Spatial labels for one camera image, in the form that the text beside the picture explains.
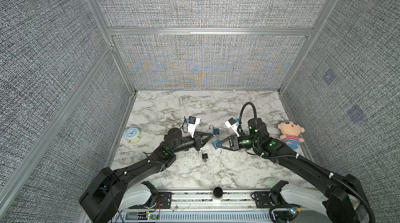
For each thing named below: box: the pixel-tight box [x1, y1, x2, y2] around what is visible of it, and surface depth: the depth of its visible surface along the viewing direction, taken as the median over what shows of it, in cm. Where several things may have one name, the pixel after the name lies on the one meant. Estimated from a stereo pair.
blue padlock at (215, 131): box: [208, 124, 220, 135], surface depth 99 cm
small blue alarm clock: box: [124, 125, 142, 144], surface depth 94 cm
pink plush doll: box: [277, 120, 306, 150], surface depth 92 cm
